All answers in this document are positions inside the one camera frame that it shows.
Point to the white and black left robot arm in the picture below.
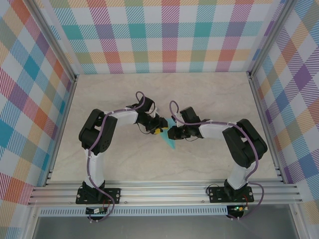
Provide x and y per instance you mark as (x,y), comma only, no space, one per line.
(99,134)

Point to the small black circuit board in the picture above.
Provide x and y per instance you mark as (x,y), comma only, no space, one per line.
(93,211)

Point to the aluminium frame post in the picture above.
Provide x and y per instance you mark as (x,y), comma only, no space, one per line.
(268,37)
(54,37)

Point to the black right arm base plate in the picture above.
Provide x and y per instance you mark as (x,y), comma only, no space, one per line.
(215,196)

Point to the aluminium crossbar rail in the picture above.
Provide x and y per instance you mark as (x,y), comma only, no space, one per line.
(162,193)

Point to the circuit board with lit LED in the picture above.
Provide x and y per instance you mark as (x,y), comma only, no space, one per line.
(238,208)

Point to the grey metal panel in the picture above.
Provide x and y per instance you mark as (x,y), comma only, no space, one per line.
(162,229)

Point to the teal cloth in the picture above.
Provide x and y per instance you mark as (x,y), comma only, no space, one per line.
(170,143)

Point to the aluminium side rail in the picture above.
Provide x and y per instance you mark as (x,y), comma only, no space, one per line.
(62,124)
(264,124)

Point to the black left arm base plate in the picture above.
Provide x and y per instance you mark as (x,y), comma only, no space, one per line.
(114,195)

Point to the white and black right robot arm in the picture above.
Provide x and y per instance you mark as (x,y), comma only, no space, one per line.
(239,144)

